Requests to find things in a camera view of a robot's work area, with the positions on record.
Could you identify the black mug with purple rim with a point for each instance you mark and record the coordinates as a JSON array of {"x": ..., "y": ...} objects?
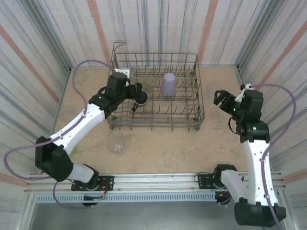
[{"x": 143, "y": 98}]

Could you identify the clear plastic cup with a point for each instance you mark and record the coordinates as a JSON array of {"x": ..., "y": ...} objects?
[
  {"x": 116, "y": 146},
  {"x": 209, "y": 89}
]

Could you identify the yellowish translucent plastic cup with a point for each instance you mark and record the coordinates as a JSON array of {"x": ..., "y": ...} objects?
[{"x": 149, "y": 85}]

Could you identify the purple plastic cup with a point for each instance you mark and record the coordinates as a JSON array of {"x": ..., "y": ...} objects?
[{"x": 168, "y": 83}]

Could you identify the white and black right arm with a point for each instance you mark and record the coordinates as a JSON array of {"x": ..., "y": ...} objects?
[{"x": 256, "y": 167}]

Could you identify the grey metal panel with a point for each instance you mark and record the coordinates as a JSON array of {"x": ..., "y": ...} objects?
[{"x": 153, "y": 218}]

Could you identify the aluminium side rail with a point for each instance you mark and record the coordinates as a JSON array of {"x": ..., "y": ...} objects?
[{"x": 239, "y": 74}]

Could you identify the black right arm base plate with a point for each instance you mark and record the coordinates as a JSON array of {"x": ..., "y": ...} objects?
[{"x": 204, "y": 179}]

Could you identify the aluminium mounting rail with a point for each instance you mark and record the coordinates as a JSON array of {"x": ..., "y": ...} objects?
[{"x": 156, "y": 180}]

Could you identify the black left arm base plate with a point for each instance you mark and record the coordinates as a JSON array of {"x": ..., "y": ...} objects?
[{"x": 108, "y": 179}]

